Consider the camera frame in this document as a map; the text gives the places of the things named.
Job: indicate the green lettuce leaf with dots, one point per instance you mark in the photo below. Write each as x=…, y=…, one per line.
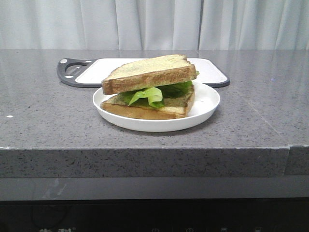
x=176, y=95

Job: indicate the bread slice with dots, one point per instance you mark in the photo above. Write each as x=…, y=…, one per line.
x=151, y=72
x=145, y=112

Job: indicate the white round plate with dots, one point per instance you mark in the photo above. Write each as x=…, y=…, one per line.
x=205, y=103

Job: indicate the white cutting board grey rim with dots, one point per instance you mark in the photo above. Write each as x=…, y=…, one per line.
x=90, y=73

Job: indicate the black appliance under counter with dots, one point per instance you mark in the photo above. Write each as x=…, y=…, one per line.
x=195, y=215

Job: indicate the white curtain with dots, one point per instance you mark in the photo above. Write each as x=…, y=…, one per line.
x=154, y=24

